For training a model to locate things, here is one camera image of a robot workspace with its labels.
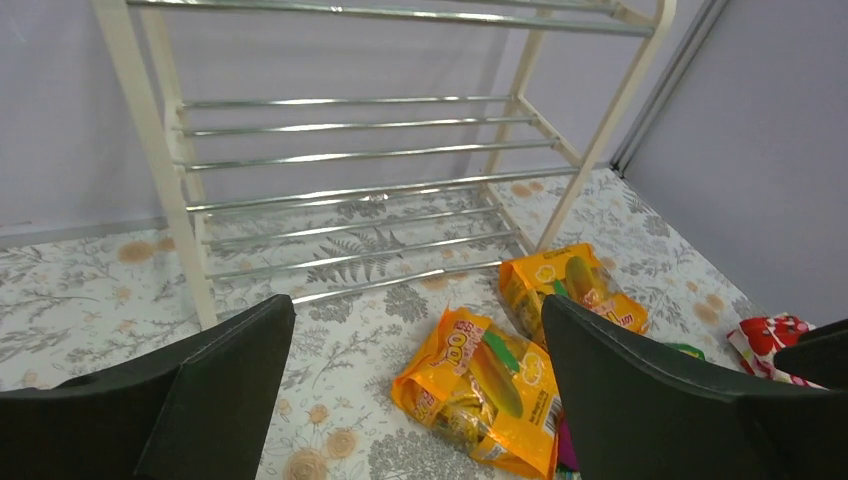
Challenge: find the cream metal shelf rack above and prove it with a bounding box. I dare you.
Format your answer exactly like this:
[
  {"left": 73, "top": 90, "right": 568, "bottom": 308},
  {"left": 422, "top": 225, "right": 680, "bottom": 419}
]
[{"left": 89, "top": 0, "right": 678, "bottom": 331}]

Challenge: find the red floral fabric pouch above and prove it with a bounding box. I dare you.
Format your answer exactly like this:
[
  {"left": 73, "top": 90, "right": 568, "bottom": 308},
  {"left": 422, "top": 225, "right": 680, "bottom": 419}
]
[{"left": 726, "top": 313, "right": 822, "bottom": 389}]

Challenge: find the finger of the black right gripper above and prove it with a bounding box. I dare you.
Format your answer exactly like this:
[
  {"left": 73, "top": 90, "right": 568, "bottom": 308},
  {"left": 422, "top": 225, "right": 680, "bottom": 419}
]
[{"left": 774, "top": 320, "right": 847, "bottom": 390}]

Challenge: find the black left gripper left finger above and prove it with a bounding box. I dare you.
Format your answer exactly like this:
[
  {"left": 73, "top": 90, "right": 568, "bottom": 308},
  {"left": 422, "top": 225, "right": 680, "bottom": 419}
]
[{"left": 1, "top": 295, "right": 296, "bottom": 479}]

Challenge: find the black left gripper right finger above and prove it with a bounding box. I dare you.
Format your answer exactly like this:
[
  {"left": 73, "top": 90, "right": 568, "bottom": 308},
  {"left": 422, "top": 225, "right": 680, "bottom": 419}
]
[{"left": 542, "top": 295, "right": 847, "bottom": 479}]

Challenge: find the green candy bag right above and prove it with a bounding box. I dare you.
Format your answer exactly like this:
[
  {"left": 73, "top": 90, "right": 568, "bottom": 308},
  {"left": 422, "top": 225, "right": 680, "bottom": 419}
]
[{"left": 665, "top": 342, "right": 706, "bottom": 360}]

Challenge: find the orange candy bag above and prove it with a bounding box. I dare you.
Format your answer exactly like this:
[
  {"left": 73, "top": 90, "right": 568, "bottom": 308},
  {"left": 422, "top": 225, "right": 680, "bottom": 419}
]
[
  {"left": 390, "top": 307, "right": 562, "bottom": 479},
  {"left": 498, "top": 243, "right": 650, "bottom": 349}
]

